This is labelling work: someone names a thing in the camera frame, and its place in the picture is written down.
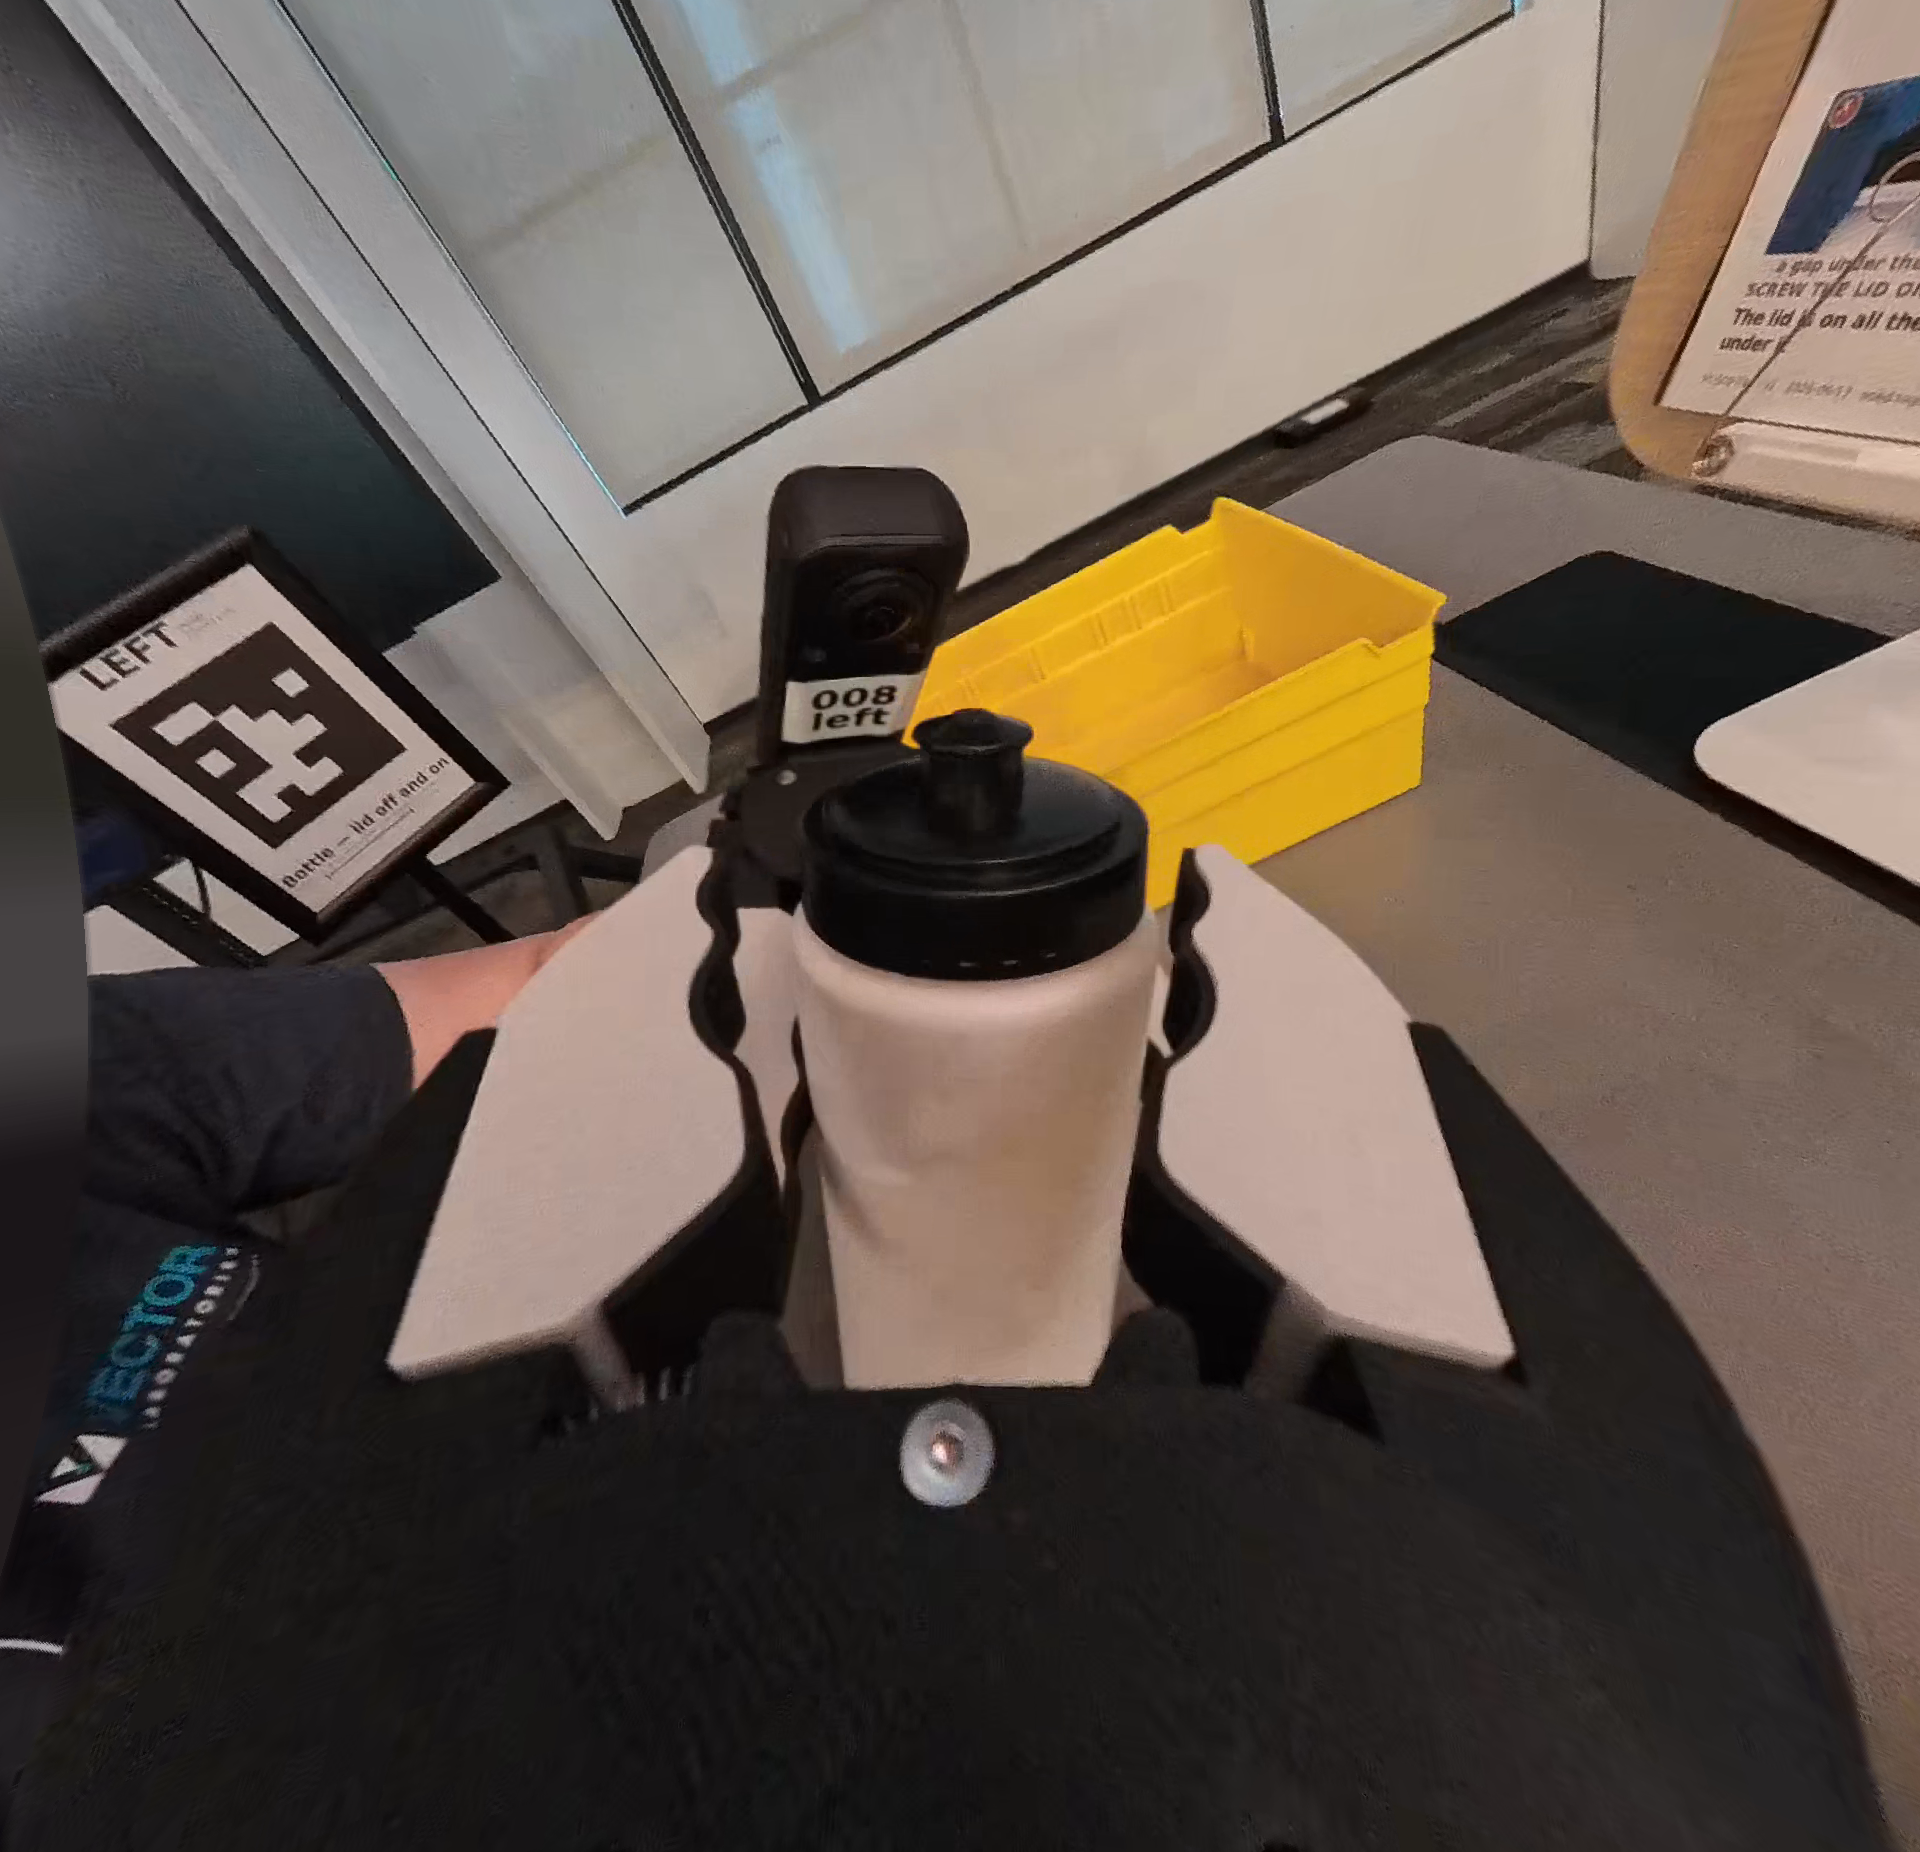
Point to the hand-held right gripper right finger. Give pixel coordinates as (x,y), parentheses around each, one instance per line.
(1320,1149)

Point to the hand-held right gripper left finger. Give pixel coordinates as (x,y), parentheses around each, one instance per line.
(586,1164)

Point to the black bottle lid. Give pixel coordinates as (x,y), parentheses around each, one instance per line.
(977,864)

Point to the white plastic bottle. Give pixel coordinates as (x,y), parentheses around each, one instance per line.
(977,1164)

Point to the person's left forearm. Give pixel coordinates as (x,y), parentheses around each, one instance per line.
(479,997)

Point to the yellow plastic bin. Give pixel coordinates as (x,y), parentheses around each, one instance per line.
(1260,655)

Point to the small black floor object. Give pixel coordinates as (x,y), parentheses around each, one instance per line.
(1320,416)

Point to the sign on black easel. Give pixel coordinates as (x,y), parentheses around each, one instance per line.
(269,729)

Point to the wooden edged instruction board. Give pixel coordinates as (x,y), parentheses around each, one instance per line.
(1831,202)

